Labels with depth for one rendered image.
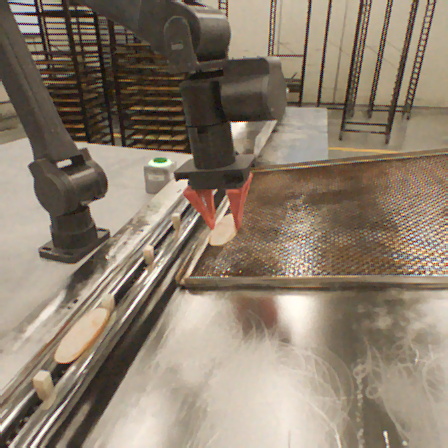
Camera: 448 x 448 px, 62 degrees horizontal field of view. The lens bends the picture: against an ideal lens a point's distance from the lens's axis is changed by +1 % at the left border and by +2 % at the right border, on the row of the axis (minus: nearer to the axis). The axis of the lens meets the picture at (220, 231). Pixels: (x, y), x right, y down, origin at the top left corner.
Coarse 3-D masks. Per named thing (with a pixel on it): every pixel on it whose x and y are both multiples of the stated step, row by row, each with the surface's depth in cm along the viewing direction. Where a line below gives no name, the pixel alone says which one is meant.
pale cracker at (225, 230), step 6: (228, 216) 57; (222, 222) 55; (228, 222) 55; (216, 228) 54; (222, 228) 54; (228, 228) 53; (234, 228) 54; (216, 234) 52; (222, 234) 52; (228, 234) 52; (234, 234) 53; (210, 240) 52; (216, 240) 51; (222, 240) 51; (228, 240) 51; (216, 246) 51
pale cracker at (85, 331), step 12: (96, 312) 51; (108, 312) 51; (84, 324) 48; (96, 324) 49; (72, 336) 47; (84, 336) 47; (96, 336) 48; (60, 348) 45; (72, 348) 45; (84, 348) 46; (60, 360) 44; (72, 360) 44
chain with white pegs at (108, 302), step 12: (288, 84) 307; (144, 252) 64; (156, 252) 69; (144, 264) 65; (108, 300) 52; (120, 300) 56; (48, 372) 40; (60, 372) 44; (36, 384) 40; (48, 384) 40; (36, 408) 40; (24, 420) 39; (12, 432) 38
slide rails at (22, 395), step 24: (168, 216) 80; (192, 216) 80; (168, 240) 71; (120, 312) 52; (48, 360) 44; (24, 384) 41; (0, 408) 39; (48, 408) 39; (0, 432) 36; (24, 432) 36
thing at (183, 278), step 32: (320, 160) 88; (352, 160) 87; (384, 160) 84; (256, 192) 80; (288, 192) 76; (320, 192) 73; (352, 192) 70; (384, 192) 68; (416, 192) 66; (288, 224) 63; (352, 224) 59; (192, 256) 57; (224, 256) 57; (416, 256) 48
